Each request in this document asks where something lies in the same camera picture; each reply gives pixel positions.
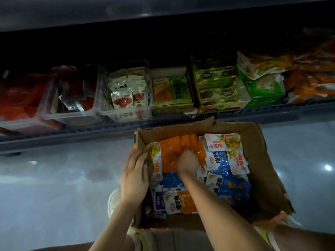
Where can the person's right hand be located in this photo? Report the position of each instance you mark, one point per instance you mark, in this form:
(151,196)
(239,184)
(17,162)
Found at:
(188,162)

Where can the person's left hand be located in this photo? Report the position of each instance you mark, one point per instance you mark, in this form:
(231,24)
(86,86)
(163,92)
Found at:
(135,177)

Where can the brown cardboard box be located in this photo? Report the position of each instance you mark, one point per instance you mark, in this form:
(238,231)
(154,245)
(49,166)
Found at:
(267,170)

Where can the grey metal store shelf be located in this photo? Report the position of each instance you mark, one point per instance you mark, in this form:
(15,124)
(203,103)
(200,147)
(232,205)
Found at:
(157,13)

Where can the person's left forearm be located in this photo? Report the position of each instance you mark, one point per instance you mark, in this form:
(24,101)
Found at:
(115,230)

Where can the person's right forearm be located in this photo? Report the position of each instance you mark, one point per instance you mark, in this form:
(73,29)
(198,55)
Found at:
(220,217)

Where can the person's left shoe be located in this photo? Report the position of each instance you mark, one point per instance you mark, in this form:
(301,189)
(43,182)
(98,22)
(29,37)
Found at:
(114,201)

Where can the person's shoe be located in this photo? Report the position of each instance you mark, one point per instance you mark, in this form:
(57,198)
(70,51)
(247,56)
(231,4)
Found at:
(114,201)
(280,224)

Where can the person's right shoe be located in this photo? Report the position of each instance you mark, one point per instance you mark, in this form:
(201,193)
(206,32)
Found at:
(280,224)

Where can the person's right leg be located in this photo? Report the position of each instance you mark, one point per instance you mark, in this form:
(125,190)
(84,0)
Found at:
(309,240)

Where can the clear plastic tray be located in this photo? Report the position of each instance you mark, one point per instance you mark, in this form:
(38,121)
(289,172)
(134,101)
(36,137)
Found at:
(26,125)
(128,115)
(78,118)

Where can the green orange display carton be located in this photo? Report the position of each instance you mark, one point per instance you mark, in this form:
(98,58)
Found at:
(171,94)

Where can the green snack packets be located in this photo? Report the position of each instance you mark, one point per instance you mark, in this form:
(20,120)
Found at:
(264,89)

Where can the pile of red snack packets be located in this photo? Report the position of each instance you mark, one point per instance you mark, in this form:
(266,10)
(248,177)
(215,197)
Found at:
(23,96)

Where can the pile of orange yellow packets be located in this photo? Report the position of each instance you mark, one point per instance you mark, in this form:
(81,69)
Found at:
(309,75)

